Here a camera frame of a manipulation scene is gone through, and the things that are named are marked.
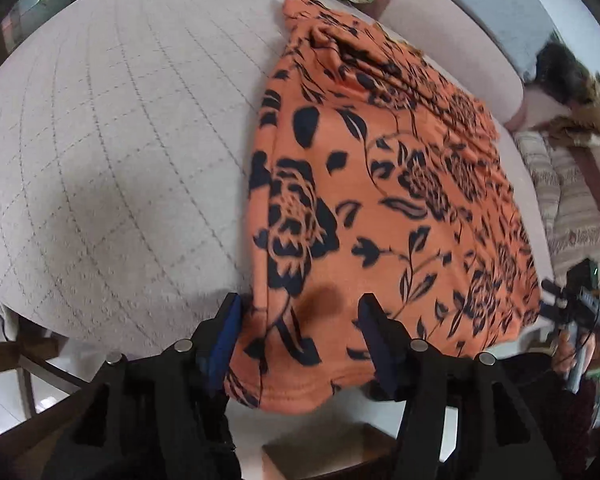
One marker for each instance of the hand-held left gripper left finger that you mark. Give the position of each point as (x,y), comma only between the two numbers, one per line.
(228,337)

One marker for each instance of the grey cushion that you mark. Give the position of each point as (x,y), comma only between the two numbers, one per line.
(490,5)

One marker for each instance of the dark furry cloth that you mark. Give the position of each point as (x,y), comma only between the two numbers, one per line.
(560,75)

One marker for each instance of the beige striped cushion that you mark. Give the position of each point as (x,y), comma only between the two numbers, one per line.
(565,200)

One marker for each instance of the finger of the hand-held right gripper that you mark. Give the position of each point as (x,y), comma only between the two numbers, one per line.
(552,288)
(550,314)

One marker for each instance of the orange black floral garment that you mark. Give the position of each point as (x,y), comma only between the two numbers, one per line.
(380,185)

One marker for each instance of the brown leafy patterned cloth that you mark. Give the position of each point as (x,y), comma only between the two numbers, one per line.
(590,127)

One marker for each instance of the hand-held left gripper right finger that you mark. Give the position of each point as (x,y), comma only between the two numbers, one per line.
(376,337)

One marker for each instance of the pink quilted sofa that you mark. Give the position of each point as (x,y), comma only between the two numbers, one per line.
(105,135)

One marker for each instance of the brown cardboard box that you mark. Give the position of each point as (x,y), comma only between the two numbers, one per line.
(325,452)

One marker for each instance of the dark wooden table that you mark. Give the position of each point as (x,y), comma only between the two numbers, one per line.
(35,390)

